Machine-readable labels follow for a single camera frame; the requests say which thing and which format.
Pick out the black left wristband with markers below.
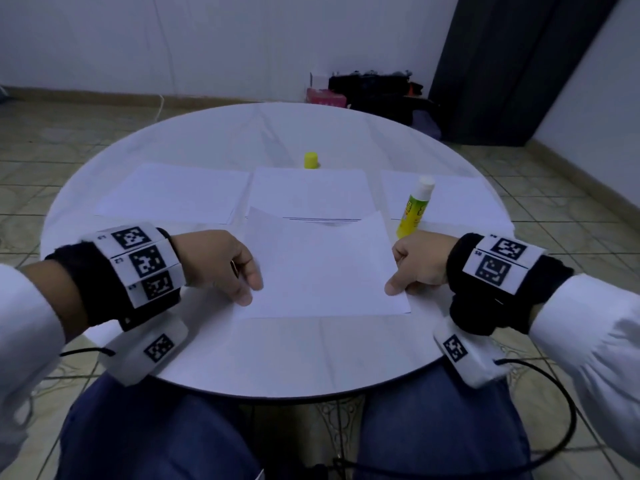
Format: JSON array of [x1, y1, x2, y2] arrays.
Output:
[[45, 223, 188, 331]]

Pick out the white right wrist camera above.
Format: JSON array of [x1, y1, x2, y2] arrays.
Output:
[[433, 315, 511, 389]]

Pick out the black right wristband with markers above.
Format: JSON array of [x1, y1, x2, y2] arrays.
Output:
[[445, 233, 576, 336]]

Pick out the black wristband with markers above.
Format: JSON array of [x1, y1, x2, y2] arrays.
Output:
[[445, 233, 576, 336], [45, 223, 188, 331]]

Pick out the person's left hand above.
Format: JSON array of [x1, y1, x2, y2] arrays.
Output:
[[170, 229, 264, 307]]

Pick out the black bag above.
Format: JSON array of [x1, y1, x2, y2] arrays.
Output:
[[328, 71, 431, 124]]

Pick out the person's right forearm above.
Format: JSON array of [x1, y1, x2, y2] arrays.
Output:
[[528, 273, 640, 466]]

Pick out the black left camera cable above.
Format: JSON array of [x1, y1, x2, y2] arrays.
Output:
[[60, 347, 116, 358]]

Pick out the blue suitcase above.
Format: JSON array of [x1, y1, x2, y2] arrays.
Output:
[[412, 109, 443, 141]]

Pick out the single white paper sheet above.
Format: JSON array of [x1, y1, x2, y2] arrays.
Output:
[[235, 207, 412, 319], [245, 167, 379, 224]]

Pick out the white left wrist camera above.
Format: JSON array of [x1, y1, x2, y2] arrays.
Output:
[[98, 315, 191, 388]]

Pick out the pink box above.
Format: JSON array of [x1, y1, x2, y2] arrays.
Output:
[[306, 87, 348, 108]]

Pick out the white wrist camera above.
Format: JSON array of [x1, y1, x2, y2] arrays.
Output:
[[98, 315, 191, 388], [433, 315, 511, 389]]

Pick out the yellow glue stick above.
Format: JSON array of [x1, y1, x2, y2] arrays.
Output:
[[396, 175, 437, 241]]

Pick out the person's left forearm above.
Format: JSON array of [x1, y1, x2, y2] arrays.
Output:
[[0, 259, 89, 466]]

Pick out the black wardrobe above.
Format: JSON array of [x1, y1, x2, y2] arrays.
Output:
[[430, 0, 623, 148]]

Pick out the person's legs in blue jeans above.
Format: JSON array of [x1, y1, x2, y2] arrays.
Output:
[[58, 359, 536, 480]]

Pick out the white wall cable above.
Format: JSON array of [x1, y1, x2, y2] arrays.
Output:
[[150, 0, 176, 121]]

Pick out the person's right hand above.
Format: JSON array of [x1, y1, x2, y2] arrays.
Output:
[[384, 231, 459, 297]]

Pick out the black right camera cable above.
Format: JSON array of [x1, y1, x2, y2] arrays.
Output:
[[330, 357, 579, 480]]

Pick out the white paper stack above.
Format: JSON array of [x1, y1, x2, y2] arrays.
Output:
[[380, 171, 513, 231], [95, 161, 253, 226]]

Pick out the black camera cable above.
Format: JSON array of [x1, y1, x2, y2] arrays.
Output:
[[330, 357, 579, 480], [60, 347, 116, 358]]

